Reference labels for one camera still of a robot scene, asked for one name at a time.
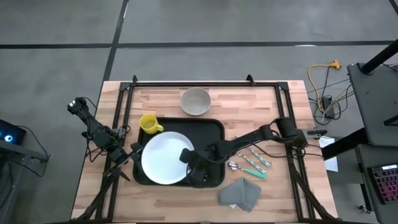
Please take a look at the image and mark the beige ceramic bowl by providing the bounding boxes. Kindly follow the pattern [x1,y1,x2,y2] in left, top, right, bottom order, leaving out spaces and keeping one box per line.
[180,87,212,116]

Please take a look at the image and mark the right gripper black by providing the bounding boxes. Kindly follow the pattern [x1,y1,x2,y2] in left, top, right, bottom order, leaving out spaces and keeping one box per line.
[188,144,220,187]

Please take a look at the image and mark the black desk support beam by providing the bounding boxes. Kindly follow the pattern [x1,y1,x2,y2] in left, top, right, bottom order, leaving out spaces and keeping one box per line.
[322,127,369,160]

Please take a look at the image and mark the black wrist camera block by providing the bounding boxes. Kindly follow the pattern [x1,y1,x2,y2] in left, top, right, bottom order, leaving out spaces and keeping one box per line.
[179,147,196,165]

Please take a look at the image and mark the yellow extension cord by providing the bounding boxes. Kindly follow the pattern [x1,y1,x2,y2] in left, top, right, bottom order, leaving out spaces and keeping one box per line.
[307,59,342,110]

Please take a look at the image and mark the spoon with plain teal handle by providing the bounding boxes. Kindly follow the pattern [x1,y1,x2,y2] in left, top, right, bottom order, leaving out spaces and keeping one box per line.
[228,161,267,180]

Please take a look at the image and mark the black keyboard table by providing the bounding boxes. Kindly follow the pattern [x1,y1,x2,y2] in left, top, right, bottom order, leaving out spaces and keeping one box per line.
[354,143,398,224]

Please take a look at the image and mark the black plastic tray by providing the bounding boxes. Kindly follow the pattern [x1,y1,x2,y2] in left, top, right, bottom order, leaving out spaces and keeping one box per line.
[132,117,226,189]

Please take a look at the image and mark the black device with blue light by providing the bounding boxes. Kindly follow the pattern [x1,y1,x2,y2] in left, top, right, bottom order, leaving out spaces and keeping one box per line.
[0,119,27,146]

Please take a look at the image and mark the white paper sheet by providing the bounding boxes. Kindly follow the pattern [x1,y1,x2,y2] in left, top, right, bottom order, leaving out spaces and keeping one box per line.
[318,136,339,173]

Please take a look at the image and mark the yellow plastic mug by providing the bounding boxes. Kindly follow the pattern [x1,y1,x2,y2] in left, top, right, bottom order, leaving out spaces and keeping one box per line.
[139,113,165,135]

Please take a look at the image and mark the black floor cable bundle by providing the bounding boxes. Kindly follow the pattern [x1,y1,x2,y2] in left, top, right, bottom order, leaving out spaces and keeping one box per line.
[306,63,355,126]

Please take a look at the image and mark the fork teal white patterned handle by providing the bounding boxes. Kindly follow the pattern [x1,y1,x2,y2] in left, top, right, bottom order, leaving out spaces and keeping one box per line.
[238,153,267,175]

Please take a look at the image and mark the grey metal stand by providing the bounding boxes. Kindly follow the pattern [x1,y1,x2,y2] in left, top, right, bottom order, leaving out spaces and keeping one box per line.
[0,138,50,224]

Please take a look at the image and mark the black diagonal pole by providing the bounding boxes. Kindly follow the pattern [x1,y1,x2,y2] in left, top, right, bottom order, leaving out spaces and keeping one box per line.
[360,39,398,75]

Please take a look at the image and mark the black aluminium table frame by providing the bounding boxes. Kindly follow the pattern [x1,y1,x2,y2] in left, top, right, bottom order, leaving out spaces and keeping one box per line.
[71,74,340,224]

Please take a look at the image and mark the black backlit keyboard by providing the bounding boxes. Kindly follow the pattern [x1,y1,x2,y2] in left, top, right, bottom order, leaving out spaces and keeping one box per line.
[370,164,398,205]

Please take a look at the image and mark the black power adapter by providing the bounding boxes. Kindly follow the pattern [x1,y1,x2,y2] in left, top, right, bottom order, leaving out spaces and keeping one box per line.
[322,95,336,119]

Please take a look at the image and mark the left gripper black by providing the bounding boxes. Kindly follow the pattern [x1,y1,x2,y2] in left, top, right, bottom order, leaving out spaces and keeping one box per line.
[109,142,144,166]

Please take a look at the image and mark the grey desk top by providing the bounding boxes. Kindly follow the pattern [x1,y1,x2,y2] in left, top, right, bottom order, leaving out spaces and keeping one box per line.
[347,62,398,147]

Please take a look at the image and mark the white round plate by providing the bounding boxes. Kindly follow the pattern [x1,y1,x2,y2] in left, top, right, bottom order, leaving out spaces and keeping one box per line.
[141,131,195,185]

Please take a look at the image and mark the grey cloth napkin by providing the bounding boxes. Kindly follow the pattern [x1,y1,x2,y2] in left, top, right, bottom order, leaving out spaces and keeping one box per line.
[218,177,262,213]

